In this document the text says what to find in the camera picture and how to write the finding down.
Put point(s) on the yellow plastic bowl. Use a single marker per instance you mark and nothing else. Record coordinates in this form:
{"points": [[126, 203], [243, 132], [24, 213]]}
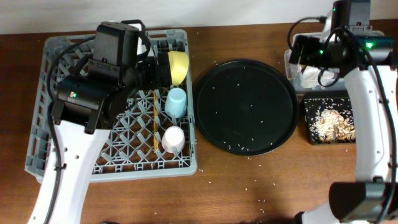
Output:
{"points": [[179, 65]]}

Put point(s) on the pink plastic cup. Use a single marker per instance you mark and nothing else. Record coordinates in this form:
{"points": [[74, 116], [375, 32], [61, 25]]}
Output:
{"points": [[173, 139]]}

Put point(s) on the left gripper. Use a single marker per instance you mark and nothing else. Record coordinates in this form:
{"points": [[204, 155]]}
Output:
{"points": [[154, 81]]}

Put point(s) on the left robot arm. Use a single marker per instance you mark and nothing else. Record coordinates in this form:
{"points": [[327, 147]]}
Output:
{"points": [[84, 107]]}

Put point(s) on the clear plastic waste bin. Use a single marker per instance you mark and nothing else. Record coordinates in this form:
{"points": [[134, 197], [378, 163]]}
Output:
{"points": [[294, 71]]}

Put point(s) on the white napkin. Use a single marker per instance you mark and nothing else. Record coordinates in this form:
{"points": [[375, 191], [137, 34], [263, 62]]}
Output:
{"points": [[309, 78]]}

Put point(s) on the black rectangular waste tray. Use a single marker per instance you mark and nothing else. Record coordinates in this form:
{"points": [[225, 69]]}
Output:
{"points": [[320, 100]]}

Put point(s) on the grey dishwasher rack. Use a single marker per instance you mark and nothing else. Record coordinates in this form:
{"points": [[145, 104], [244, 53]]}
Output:
{"points": [[133, 149]]}

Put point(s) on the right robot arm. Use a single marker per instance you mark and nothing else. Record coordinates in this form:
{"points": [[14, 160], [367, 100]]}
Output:
{"points": [[367, 63]]}

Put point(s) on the round black tray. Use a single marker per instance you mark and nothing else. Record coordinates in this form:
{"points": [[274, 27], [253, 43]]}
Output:
{"points": [[245, 107]]}

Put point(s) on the light blue plastic cup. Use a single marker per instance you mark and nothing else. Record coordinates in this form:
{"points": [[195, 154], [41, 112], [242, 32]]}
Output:
{"points": [[176, 103]]}

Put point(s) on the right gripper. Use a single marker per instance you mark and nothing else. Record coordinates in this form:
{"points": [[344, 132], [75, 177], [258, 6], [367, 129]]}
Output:
{"points": [[311, 44]]}

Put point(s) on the food scraps and rice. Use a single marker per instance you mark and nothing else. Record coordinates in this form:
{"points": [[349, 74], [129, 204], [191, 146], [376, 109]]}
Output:
{"points": [[331, 127]]}

